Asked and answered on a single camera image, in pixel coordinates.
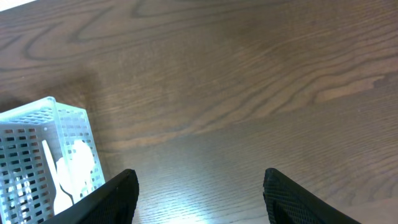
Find clear perforated plastic basket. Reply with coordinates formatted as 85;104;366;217
1;96;106;223

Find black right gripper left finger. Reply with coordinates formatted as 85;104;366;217
44;169;139;224

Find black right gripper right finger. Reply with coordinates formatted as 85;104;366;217
263;168;359;224

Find white plastic spoon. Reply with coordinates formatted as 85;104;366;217
72;140;95;197
42;140;73;215
56;157;83;204

